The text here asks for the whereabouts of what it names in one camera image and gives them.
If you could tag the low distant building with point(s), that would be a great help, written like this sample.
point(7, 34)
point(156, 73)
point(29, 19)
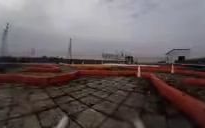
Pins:
point(118, 58)

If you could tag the thin mast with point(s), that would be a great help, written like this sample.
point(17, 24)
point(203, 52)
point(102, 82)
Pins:
point(70, 48)

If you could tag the grey stone slab pavement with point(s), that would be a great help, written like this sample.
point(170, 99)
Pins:
point(90, 103)

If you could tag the robot's own part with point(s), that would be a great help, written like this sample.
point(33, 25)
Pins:
point(62, 122)
point(138, 123)

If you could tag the white building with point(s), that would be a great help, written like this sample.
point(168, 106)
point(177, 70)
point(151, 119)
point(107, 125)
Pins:
point(176, 55)

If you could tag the orange tube barrier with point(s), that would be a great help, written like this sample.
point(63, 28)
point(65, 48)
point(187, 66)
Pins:
point(176, 98)

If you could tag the tall lattice mast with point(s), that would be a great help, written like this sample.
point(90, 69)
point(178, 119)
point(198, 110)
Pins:
point(4, 40)

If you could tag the white marker post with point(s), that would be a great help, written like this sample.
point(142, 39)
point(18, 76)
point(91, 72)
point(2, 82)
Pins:
point(139, 71)
point(172, 69)

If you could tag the dark low wall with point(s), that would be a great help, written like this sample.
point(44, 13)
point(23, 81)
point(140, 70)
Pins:
point(40, 60)

